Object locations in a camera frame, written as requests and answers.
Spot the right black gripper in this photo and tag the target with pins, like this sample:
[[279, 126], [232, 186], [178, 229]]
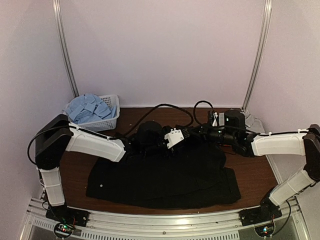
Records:
[[204, 131]]

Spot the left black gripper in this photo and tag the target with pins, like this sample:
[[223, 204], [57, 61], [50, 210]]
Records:
[[170, 153]]

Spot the black long sleeve shirt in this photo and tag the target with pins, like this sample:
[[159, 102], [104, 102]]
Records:
[[196, 177]]

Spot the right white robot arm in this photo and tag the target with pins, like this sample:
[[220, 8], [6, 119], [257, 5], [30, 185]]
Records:
[[277, 168]]

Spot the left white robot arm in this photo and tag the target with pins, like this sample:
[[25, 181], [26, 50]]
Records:
[[60, 136]]

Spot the grey folded button shirt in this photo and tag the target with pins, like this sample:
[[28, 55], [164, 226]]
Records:
[[253, 123]]

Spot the white plastic basket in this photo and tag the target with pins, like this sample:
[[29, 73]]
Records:
[[111, 100]]

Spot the light blue shirt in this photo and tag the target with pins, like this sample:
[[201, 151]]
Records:
[[89, 108]]

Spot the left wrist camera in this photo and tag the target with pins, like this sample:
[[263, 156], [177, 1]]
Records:
[[175, 136]]

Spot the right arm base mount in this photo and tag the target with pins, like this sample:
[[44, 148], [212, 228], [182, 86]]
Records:
[[262, 217]]

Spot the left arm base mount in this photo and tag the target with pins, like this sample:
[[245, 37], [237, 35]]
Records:
[[67, 219]]

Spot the right aluminium frame post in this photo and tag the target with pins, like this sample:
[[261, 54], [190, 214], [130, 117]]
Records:
[[263, 36]]

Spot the aluminium frame post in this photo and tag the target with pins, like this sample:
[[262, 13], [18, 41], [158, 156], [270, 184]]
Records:
[[64, 47], [263, 36]]

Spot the left aluminium frame post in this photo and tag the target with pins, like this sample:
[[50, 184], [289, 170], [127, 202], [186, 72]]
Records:
[[64, 47]]

